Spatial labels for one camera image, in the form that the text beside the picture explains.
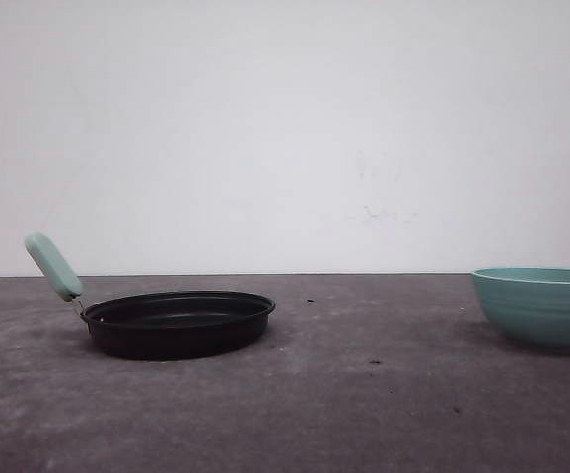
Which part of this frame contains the black frying pan green handle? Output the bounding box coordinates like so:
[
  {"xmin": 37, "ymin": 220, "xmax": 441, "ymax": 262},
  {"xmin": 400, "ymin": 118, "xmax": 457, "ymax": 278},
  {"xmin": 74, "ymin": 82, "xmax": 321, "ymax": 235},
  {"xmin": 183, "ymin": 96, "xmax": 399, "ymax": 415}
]
[{"xmin": 24, "ymin": 232, "xmax": 276, "ymax": 361}]

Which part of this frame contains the teal ceramic bowl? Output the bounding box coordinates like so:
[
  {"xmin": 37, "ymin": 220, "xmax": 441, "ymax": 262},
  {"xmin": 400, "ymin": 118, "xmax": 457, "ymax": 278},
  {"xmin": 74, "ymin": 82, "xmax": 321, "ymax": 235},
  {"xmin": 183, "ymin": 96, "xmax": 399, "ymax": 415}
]
[{"xmin": 471, "ymin": 267, "xmax": 570, "ymax": 352}]

